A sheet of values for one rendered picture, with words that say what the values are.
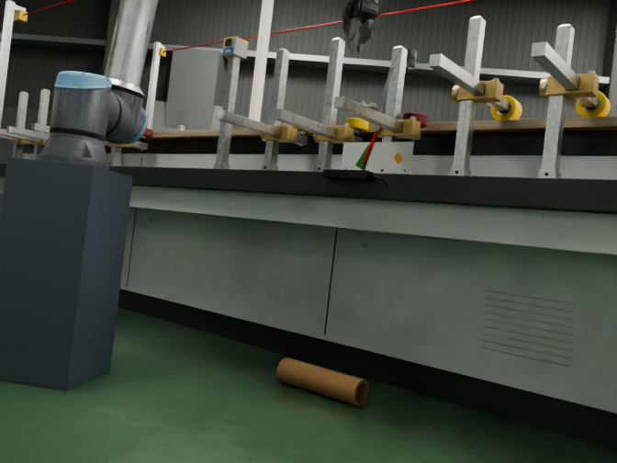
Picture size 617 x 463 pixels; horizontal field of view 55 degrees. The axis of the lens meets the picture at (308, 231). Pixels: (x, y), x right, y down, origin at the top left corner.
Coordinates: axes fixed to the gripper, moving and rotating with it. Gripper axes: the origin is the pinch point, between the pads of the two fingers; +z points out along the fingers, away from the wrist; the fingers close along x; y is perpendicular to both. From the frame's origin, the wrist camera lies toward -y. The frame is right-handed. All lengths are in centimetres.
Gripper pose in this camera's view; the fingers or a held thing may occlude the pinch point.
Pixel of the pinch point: (354, 48)
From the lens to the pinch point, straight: 182.1
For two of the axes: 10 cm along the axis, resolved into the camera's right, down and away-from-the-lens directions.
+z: -1.1, 9.9, -0.1
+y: 3.8, 0.4, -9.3
